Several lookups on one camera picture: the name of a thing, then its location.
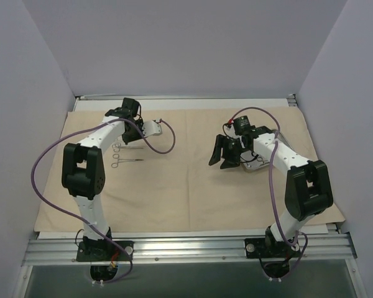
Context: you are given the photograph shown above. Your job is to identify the aluminium right side rail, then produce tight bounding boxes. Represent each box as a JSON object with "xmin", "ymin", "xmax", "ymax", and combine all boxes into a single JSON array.
[{"xmin": 287, "ymin": 94, "xmax": 298, "ymax": 107}]

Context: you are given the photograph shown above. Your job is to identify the aluminium front rail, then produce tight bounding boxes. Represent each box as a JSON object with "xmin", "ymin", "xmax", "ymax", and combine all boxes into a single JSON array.
[{"xmin": 22, "ymin": 224, "xmax": 357, "ymax": 266}]

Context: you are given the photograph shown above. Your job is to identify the aluminium rail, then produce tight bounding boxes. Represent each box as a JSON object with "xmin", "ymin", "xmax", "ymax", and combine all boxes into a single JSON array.
[
  {"xmin": 287, "ymin": 94, "xmax": 298, "ymax": 107},
  {"xmin": 22, "ymin": 224, "xmax": 357, "ymax": 266}
]

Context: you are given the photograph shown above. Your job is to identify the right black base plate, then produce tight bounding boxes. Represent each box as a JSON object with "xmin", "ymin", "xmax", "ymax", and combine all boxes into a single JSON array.
[{"xmin": 244, "ymin": 238, "xmax": 301, "ymax": 259}]

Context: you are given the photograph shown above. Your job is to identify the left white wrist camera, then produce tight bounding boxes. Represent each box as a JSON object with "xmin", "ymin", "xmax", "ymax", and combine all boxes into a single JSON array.
[{"xmin": 142, "ymin": 120, "xmax": 162, "ymax": 138}]

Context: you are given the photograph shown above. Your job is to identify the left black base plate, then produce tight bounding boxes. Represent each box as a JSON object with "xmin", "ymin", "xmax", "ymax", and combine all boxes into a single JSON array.
[{"xmin": 76, "ymin": 238, "xmax": 134, "ymax": 262}]

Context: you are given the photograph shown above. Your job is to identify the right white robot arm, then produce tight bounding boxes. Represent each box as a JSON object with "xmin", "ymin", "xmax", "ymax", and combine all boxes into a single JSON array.
[{"xmin": 208, "ymin": 115, "xmax": 334, "ymax": 256}]

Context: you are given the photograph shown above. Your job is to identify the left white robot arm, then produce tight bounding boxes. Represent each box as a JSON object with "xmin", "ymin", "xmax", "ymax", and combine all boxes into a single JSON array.
[{"xmin": 62, "ymin": 97, "xmax": 144, "ymax": 260}]

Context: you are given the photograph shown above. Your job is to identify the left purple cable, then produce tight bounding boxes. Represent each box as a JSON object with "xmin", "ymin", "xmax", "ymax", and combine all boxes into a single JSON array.
[{"xmin": 30, "ymin": 117, "xmax": 177, "ymax": 285}]

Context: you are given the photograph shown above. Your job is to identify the stainless steel instrument tray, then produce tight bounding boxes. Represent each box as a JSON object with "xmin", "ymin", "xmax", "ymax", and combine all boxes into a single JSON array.
[{"xmin": 240, "ymin": 126, "xmax": 276, "ymax": 172}]

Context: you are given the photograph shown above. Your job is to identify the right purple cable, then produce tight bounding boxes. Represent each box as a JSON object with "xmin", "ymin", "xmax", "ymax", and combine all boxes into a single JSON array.
[{"xmin": 228, "ymin": 107, "xmax": 308, "ymax": 277}]

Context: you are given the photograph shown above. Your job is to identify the purple cable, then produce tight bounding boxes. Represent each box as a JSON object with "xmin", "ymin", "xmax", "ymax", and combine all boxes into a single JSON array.
[
  {"xmin": 30, "ymin": 117, "xmax": 177, "ymax": 285},
  {"xmin": 228, "ymin": 107, "xmax": 308, "ymax": 277}
]

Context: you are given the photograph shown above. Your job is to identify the steel surgical scissors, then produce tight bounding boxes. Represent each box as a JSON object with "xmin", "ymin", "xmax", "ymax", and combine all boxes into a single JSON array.
[{"xmin": 111, "ymin": 142, "xmax": 144, "ymax": 153}]

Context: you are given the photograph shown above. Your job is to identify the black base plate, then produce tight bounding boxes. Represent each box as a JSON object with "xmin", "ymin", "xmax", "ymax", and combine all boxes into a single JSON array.
[
  {"xmin": 244, "ymin": 238, "xmax": 301, "ymax": 259},
  {"xmin": 76, "ymin": 238, "xmax": 134, "ymax": 262}
]

